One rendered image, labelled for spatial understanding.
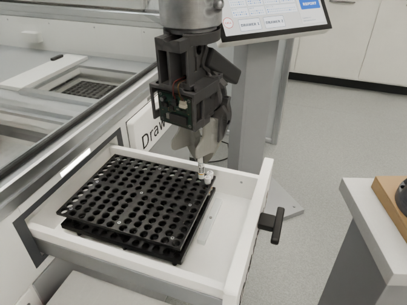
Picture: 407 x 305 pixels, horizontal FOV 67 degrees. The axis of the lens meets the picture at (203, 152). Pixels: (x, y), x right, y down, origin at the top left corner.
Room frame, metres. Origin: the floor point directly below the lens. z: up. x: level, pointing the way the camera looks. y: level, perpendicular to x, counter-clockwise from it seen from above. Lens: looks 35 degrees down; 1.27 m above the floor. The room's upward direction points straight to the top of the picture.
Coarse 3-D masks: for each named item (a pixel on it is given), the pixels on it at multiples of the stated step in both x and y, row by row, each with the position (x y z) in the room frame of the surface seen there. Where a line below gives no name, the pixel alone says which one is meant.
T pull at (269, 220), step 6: (282, 210) 0.35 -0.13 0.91; (264, 216) 0.34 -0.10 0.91; (270, 216) 0.34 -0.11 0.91; (276, 216) 0.34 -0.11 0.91; (282, 216) 0.34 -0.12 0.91; (258, 222) 0.32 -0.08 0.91; (264, 222) 0.32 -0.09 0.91; (270, 222) 0.32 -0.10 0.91; (276, 222) 0.32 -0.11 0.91; (258, 228) 0.32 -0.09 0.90; (264, 228) 0.32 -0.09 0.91; (270, 228) 0.31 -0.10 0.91; (276, 228) 0.31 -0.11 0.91; (276, 234) 0.30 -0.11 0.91; (276, 240) 0.29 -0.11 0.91
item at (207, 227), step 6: (216, 198) 0.44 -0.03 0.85; (216, 204) 0.43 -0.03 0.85; (210, 210) 0.41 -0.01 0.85; (216, 210) 0.41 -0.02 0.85; (210, 216) 0.39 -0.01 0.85; (216, 216) 0.40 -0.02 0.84; (210, 222) 0.38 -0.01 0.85; (204, 228) 0.37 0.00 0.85; (210, 228) 0.37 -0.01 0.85; (204, 234) 0.35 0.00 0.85; (198, 240) 0.34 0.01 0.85; (204, 240) 0.34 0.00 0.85
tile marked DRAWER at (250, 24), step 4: (240, 20) 1.22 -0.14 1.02; (244, 20) 1.22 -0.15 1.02; (248, 20) 1.23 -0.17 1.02; (252, 20) 1.23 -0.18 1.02; (256, 20) 1.24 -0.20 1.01; (240, 24) 1.20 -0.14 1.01; (244, 24) 1.21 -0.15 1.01; (248, 24) 1.22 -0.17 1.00; (252, 24) 1.22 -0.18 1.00; (256, 24) 1.23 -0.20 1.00; (260, 24) 1.23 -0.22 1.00; (240, 28) 1.19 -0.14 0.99; (244, 28) 1.20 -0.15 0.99; (248, 28) 1.20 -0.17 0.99; (252, 28) 1.21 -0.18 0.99; (256, 28) 1.22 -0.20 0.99; (260, 28) 1.22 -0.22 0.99
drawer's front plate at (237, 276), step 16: (272, 160) 0.46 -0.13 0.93; (256, 192) 0.37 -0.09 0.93; (256, 208) 0.34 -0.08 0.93; (256, 224) 0.31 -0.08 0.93; (240, 240) 0.28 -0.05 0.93; (240, 256) 0.25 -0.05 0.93; (240, 272) 0.23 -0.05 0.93; (224, 288) 0.21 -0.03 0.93; (240, 288) 0.22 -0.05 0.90; (224, 304) 0.20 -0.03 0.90; (240, 304) 0.24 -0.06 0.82
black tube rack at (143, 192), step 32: (128, 160) 0.50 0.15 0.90; (96, 192) 0.40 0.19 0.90; (128, 192) 0.40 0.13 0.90; (160, 192) 0.41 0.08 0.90; (192, 192) 0.40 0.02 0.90; (64, 224) 0.36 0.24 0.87; (96, 224) 0.33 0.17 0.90; (128, 224) 0.33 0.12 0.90; (160, 224) 0.36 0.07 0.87; (160, 256) 0.29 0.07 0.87
